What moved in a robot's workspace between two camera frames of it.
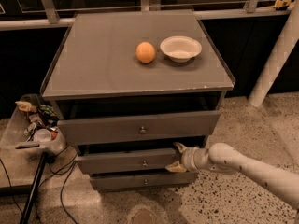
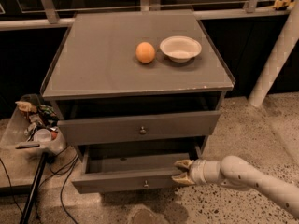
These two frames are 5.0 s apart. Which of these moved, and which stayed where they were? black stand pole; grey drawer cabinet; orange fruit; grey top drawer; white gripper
Moved: white gripper
Stayed: black stand pole; grey top drawer; grey drawer cabinet; orange fruit
